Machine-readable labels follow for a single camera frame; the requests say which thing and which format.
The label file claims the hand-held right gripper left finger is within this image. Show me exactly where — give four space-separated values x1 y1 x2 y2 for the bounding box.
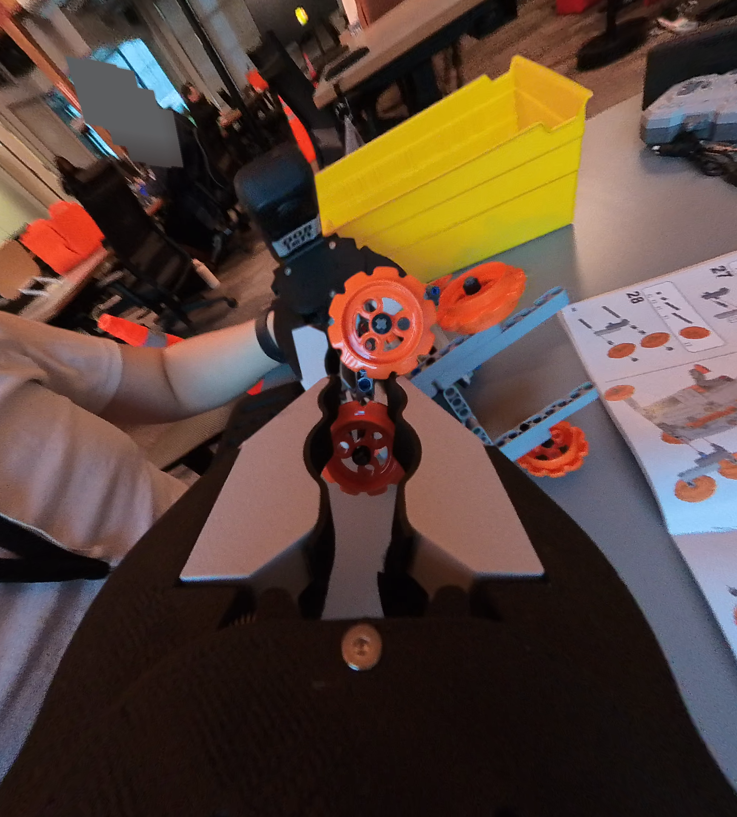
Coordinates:
178 377 337 619

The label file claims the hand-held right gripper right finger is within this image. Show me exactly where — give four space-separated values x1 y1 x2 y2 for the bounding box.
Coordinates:
376 375 546 619

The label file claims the grey bracket with orange wheels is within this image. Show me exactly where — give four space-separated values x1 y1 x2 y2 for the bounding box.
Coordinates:
319 265 438 497

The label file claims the grey orange brick robot model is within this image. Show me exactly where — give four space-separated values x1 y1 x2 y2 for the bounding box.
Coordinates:
337 260 600 480

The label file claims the person's left forearm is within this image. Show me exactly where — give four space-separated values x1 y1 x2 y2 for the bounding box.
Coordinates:
97 311 293 425

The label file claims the yellow plastic bin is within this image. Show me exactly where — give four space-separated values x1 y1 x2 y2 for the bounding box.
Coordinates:
313 54 594 283

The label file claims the black office chair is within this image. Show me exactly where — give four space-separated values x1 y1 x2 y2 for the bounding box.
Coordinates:
59 156 238 333

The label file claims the orange cloth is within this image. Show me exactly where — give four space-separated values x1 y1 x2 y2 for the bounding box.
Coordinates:
19 201 106 277

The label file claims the open white instruction booklet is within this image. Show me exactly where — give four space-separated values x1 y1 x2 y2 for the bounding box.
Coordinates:
560 246 737 741

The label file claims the background grey table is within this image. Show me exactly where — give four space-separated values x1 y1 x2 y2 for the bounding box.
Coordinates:
314 0 516 112

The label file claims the black case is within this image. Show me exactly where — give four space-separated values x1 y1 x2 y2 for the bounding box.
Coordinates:
642 29 737 111

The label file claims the black shoulder strap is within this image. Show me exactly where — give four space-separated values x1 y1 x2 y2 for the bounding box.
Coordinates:
0 494 111 583

